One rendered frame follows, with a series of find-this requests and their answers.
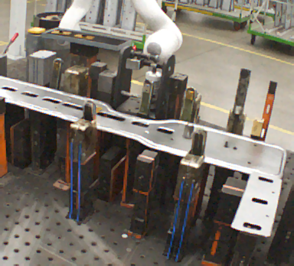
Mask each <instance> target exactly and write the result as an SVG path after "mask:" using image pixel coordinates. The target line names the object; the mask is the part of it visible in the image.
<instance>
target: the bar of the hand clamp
mask: <svg viewBox="0 0 294 266"><path fill-rule="evenodd" d="M251 72H252V70H248V69H246V68H243V67H241V69H240V78H239V82H238V84H237V94H236V97H235V100H234V107H233V109H232V116H231V118H234V112H235V111H236V107H237V106H239V107H242V108H241V111H240V117H239V120H241V119H242V116H243V109H244V106H245V102H246V99H247V90H248V87H249V84H250V76H251Z"/></svg>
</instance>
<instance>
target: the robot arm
mask: <svg viewBox="0 0 294 266"><path fill-rule="evenodd" d="M130 1H131V3H132V5H133V6H134V8H135V10H136V13H137V14H138V15H139V17H140V18H141V19H142V20H143V21H144V22H145V23H146V24H147V25H148V26H149V27H150V28H151V29H152V31H153V33H154V34H152V35H151V36H149V37H148V39H147V40H146V42H145V45H144V49H143V53H144V54H151V55H152V56H157V55H158V56H160V57H161V60H160V61H159V62H157V64H160V65H163V62H164V59H165V57H166V56H168V55H169V54H173V53H174V52H175V51H176V50H177V49H178V48H179V47H180V46H181V44H182V38H181V32H180V31H179V29H178V27H177V26H175V24H174V23H173V22H172V20H170V19H169V17H168V16H167V15H166V14H165V13H164V12H163V11H162V10H161V9H160V7H159V5H158V3H157V1H156V0H130ZM92 3H93V0H74V3H73V5H72V6H71V7H70V8H69V9H68V11H66V13H65V15H64V16H63V18H62V21H61V23H60V27H59V28H65V29H68V28H69V29H72V30H75V31H81V29H80V26H79V24H78V22H79V20H81V18H82V17H83V16H84V15H85V14H86V13H87V12H88V11H89V10H90V8H91V5H92ZM57 42H58V43H59V45H61V46H65V45H68V44H69V47H70V42H68V41H59V40H57Z"/></svg>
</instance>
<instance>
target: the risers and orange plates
mask: <svg viewBox="0 0 294 266"><path fill-rule="evenodd" d="M5 111H6V112H5V114H4V118H5V123H4V127H5V149H6V155H7V162H8V163H10V164H12V165H13V166H16V167H19V168H21V169H24V168H26V167H27V166H28V165H29V164H31V122H29V121H28V117H26V118H25V108H22V107H20V106H17V105H11V104H9V103H5ZM170 158H171V155H170V154H167V153H165V152H162V153H161V154H160V156H159V162H158V168H157V173H156V178H155V188H154V193H153V198H152V208H153V209H160V208H161V205H162V204H163V203H164V201H165V191H166V187H167V182H168V173H169V168H170V163H171V161H170ZM125 169H126V156H125V157H124V158H123V148H119V147H117V146H112V147H111V148H110V149H109V150H108V151H107V152H106V153H105V154H104V155H103V156H102V157H101V165H100V171H99V173H100V181H99V190H98V191H97V196H98V199H99V200H103V201H106V202H110V203H111V202H112V201H113V200H114V198H115V197H116V196H118V195H119V193H120V192H121V190H123V184H124V176H125Z"/></svg>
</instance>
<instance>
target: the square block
mask: <svg viewBox="0 0 294 266"><path fill-rule="evenodd" d="M293 250H294V176H293V179H292V186H291V190H290V191H289V195H288V198H287V201H286V204H285V207H284V209H283V213H282V215H281V218H280V221H279V224H278V226H277V229H276V233H275V235H274V237H273V240H272V243H271V246H270V247H269V250H267V252H266V258H265V261H264V265H263V266H288V263H289V259H290V258H291V255H292V253H293Z"/></svg>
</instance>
